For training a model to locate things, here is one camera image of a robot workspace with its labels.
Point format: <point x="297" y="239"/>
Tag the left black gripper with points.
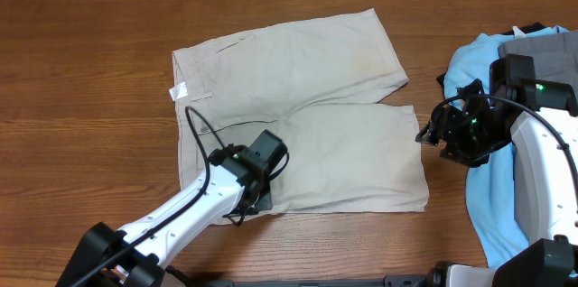
<point x="265" y="200"/>

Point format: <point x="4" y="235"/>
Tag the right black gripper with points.
<point x="443" y="129"/>

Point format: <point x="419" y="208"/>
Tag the beige shorts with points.
<point x="320" y="86"/>

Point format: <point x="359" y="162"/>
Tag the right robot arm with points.
<point x="545" y="262"/>

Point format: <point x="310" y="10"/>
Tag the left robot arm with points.
<point x="234" y="184"/>

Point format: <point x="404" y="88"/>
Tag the light blue t-shirt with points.
<point x="489" y="191"/>

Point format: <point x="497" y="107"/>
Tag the grey garment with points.
<point x="541" y="73"/>

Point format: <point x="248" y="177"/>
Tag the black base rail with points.
<point x="412" y="280"/>

